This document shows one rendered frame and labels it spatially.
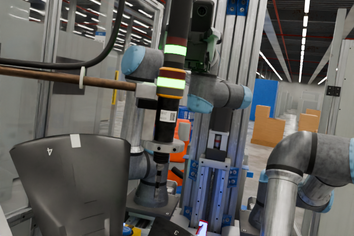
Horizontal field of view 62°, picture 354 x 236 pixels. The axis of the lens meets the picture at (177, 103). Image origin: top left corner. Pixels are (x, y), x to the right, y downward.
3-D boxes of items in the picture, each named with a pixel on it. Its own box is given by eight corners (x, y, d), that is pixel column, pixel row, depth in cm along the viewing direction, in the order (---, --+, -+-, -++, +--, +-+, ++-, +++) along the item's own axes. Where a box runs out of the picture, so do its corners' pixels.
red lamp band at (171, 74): (160, 76, 44) (161, 68, 44) (156, 76, 48) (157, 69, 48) (188, 80, 45) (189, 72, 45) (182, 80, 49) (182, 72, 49)
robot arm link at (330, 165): (288, 178, 124) (313, 124, 78) (327, 187, 119) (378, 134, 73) (285, 207, 119) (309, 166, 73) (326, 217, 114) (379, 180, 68)
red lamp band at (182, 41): (167, 43, 44) (168, 35, 44) (163, 45, 47) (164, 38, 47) (188, 47, 45) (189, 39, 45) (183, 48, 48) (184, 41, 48)
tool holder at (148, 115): (129, 150, 43) (137, 83, 42) (127, 139, 49) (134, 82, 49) (188, 155, 45) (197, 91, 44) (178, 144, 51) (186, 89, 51)
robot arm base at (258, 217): (247, 213, 128) (251, 191, 127) (283, 220, 125) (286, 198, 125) (249, 229, 113) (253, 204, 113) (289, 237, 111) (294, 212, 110)
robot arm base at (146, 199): (139, 190, 137) (142, 170, 136) (171, 197, 134) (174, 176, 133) (128, 203, 122) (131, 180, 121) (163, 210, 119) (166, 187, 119)
